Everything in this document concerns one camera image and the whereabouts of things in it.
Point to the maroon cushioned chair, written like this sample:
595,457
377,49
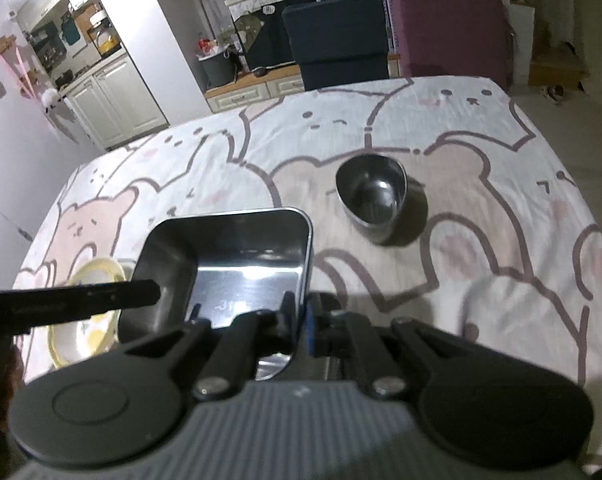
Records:
451,35

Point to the floral bowl with yellow rim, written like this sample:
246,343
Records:
66,342

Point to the cardboard box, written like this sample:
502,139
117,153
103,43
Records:
558,67

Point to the pair of shoes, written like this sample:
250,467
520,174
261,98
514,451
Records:
555,93

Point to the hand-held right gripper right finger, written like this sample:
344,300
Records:
311,332

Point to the dark blue cushioned chair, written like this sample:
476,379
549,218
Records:
338,40

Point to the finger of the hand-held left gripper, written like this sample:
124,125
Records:
81,302

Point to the black printed cloth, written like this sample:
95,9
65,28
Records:
266,40

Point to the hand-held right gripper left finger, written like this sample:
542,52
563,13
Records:
292,320

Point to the dark plastic bin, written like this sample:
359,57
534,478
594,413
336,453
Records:
218,71

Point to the wooden cabinet with white drawers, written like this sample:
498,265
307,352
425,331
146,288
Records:
246,92

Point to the small rectangular steel container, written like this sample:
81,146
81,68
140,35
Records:
241,260

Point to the round steel bowl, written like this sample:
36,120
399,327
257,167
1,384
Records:
373,195

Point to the bear print tablecloth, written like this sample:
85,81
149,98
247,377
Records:
481,220

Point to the white fluffy toy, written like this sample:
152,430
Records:
50,97

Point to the white kitchen cabinet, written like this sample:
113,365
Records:
121,100

